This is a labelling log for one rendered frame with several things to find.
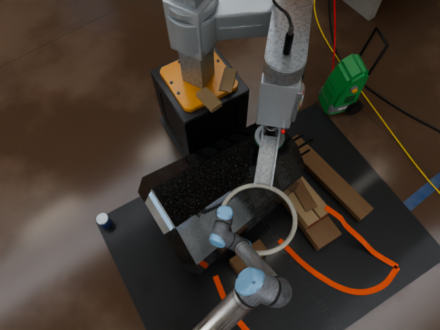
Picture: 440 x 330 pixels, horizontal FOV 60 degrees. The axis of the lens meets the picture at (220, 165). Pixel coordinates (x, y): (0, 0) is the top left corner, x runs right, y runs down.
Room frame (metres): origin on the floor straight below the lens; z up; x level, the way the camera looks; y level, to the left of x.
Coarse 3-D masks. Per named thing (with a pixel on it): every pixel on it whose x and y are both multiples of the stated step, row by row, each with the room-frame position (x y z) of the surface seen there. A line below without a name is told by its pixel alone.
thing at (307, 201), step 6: (300, 180) 1.32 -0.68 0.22; (300, 186) 1.26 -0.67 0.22; (300, 192) 1.20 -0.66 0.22; (306, 192) 1.20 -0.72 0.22; (300, 198) 1.15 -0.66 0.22; (306, 198) 1.15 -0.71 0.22; (312, 198) 1.15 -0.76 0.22; (306, 204) 1.10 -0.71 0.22; (312, 204) 1.10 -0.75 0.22; (306, 210) 1.05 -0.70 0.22
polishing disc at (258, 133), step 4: (260, 128) 1.47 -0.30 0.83; (264, 128) 1.46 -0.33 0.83; (276, 128) 1.46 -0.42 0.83; (256, 132) 1.43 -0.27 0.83; (260, 132) 1.43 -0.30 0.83; (264, 132) 1.43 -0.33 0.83; (276, 132) 1.43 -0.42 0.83; (280, 132) 1.43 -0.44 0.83; (256, 136) 1.40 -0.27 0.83; (260, 136) 1.40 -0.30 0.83; (276, 136) 1.40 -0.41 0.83; (280, 136) 1.39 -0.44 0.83; (284, 136) 1.39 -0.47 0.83; (256, 140) 1.37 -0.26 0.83; (260, 140) 1.37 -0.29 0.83; (280, 140) 1.36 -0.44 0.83; (280, 144) 1.33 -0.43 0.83
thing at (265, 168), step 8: (280, 128) 1.34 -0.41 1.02; (264, 136) 1.32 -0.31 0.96; (272, 136) 1.32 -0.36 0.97; (264, 144) 1.27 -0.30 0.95; (272, 144) 1.26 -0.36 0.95; (264, 152) 1.22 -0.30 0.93; (272, 152) 1.21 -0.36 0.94; (264, 160) 1.16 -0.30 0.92; (272, 160) 1.16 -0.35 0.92; (256, 168) 1.09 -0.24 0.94; (264, 168) 1.11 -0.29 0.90; (272, 168) 1.10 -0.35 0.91; (256, 176) 1.04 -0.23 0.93; (264, 176) 1.06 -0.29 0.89; (272, 176) 1.04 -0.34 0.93
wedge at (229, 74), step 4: (228, 68) 2.03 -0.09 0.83; (224, 72) 2.00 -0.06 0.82; (228, 72) 2.00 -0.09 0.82; (232, 72) 2.00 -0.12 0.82; (236, 72) 2.02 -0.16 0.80; (224, 76) 1.97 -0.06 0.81; (228, 76) 1.97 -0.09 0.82; (232, 76) 1.96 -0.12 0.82; (224, 80) 1.94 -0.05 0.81; (228, 80) 1.93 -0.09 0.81; (232, 80) 1.93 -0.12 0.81; (220, 84) 1.90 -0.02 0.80; (224, 84) 1.90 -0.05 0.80; (228, 84) 1.89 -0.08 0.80; (232, 84) 1.89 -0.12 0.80; (220, 88) 1.87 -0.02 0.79; (224, 88) 1.86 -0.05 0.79; (228, 88) 1.86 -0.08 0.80
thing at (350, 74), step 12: (372, 36) 2.37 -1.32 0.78; (384, 48) 2.18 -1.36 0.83; (348, 60) 2.31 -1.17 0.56; (360, 60) 2.29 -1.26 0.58; (336, 72) 2.29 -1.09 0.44; (348, 72) 2.20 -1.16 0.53; (360, 72) 2.16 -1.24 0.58; (324, 84) 2.31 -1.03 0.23; (336, 84) 2.19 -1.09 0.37; (348, 84) 2.12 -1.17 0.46; (360, 84) 2.14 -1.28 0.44; (324, 96) 2.23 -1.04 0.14; (336, 96) 2.12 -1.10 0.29; (348, 96) 2.12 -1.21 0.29; (324, 108) 2.16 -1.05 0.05; (336, 108) 2.09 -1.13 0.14; (348, 108) 2.10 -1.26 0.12; (360, 108) 2.12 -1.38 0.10
